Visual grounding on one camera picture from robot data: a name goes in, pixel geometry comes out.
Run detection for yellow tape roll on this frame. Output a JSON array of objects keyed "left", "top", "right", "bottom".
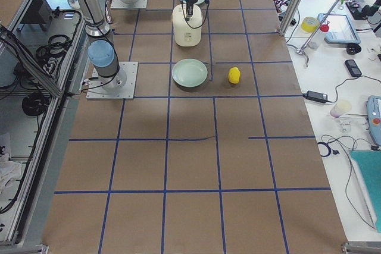
[{"left": 301, "top": 17, "right": 320, "bottom": 33}]

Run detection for metal rod stand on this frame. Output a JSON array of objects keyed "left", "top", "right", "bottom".
[{"left": 295, "top": 0, "right": 345, "bottom": 67}]

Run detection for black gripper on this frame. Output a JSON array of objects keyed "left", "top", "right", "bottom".
[{"left": 185, "top": 0, "right": 198, "bottom": 21}]

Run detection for white rice cooker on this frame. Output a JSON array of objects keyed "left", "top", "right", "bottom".
[{"left": 171, "top": 4, "right": 203, "bottom": 47}]

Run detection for black smartphone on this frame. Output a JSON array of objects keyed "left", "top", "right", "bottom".
[{"left": 344, "top": 59, "right": 362, "bottom": 77}]

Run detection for aluminium side rail frame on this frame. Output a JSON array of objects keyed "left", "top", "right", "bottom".
[{"left": 1, "top": 0, "right": 87, "bottom": 252}]

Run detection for black power adapter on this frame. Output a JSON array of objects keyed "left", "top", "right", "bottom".
[{"left": 302, "top": 90, "right": 328, "bottom": 104}]

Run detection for teal cutting mat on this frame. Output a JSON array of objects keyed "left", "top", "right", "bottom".
[{"left": 350, "top": 150, "right": 380, "bottom": 233}]

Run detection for black round cap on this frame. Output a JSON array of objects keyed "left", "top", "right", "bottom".
[{"left": 346, "top": 43, "right": 362, "bottom": 55}]

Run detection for yellow potato toy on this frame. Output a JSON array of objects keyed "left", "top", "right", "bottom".
[{"left": 227, "top": 67, "right": 241, "bottom": 84}]

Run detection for black cable on table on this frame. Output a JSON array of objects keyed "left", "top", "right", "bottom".
[{"left": 317, "top": 134, "right": 379, "bottom": 228}]

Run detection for red cap squeeze bottle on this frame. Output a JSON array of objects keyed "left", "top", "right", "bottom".
[{"left": 308, "top": 24, "right": 329, "bottom": 51}]

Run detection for green plate near arm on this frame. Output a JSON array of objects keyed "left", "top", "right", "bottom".
[{"left": 171, "top": 58, "right": 208, "bottom": 88}]

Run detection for plastic cup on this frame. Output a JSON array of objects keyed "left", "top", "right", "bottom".
[{"left": 329, "top": 99, "right": 352, "bottom": 118}]

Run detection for aluminium frame post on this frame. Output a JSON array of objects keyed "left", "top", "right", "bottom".
[{"left": 278, "top": 0, "right": 316, "bottom": 37}]

